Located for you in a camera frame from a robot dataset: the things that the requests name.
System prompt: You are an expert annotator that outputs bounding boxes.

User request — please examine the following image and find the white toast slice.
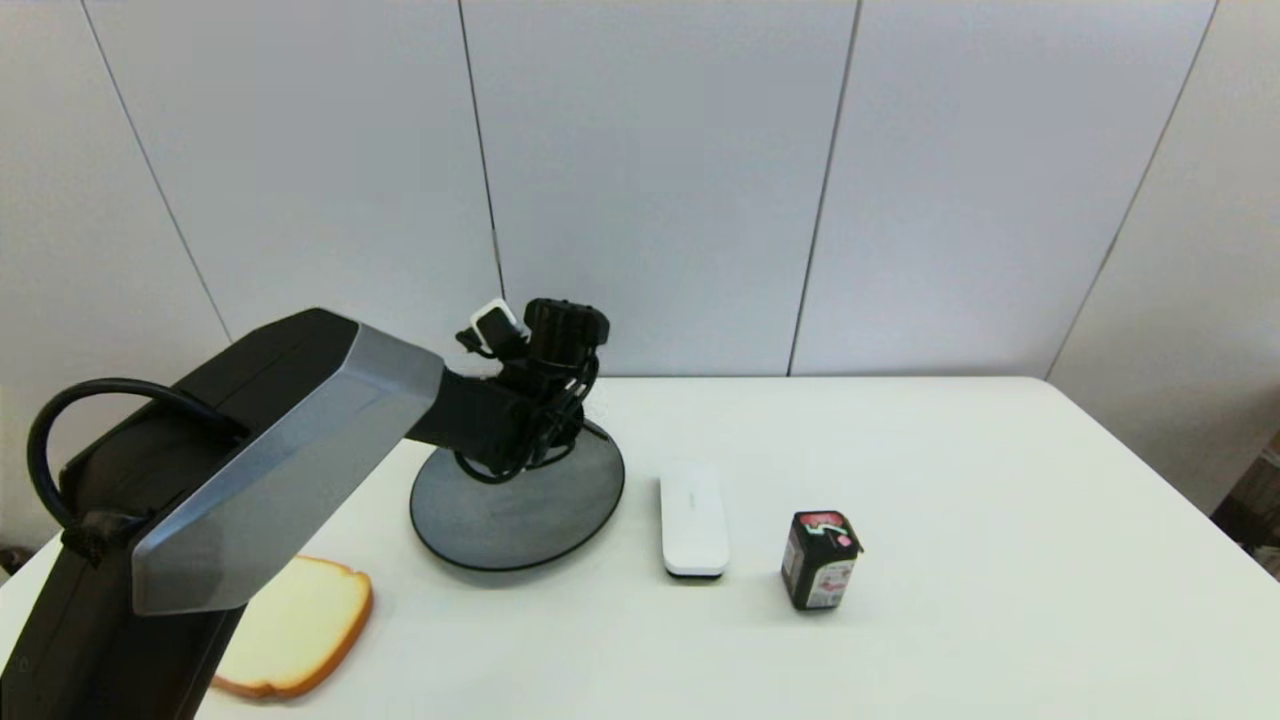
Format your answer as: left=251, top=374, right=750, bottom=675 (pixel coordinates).
left=210, top=556, right=374, bottom=699

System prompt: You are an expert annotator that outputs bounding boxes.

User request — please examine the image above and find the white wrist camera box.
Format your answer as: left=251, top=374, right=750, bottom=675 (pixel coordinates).
left=470, top=299, right=521, bottom=353

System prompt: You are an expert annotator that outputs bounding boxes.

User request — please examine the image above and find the black wrist cable bundle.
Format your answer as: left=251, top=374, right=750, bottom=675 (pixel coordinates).
left=452, top=350, right=611, bottom=484

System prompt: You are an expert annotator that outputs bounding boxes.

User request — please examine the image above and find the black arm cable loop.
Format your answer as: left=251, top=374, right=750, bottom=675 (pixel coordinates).
left=27, top=378, right=249, bottom=566

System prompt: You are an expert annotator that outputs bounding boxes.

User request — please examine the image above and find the dark grey round plate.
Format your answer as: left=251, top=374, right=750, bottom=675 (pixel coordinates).
left=410, top=425, right=627, bottom=572

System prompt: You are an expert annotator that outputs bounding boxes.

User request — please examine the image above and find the white rectangular case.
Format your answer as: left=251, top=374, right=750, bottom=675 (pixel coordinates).
left=659, top=460, right=731, bottom=579

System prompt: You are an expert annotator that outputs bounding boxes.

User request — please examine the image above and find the small black drink carton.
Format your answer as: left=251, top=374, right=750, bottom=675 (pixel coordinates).
left=780, top=509, right=863, bottom=611

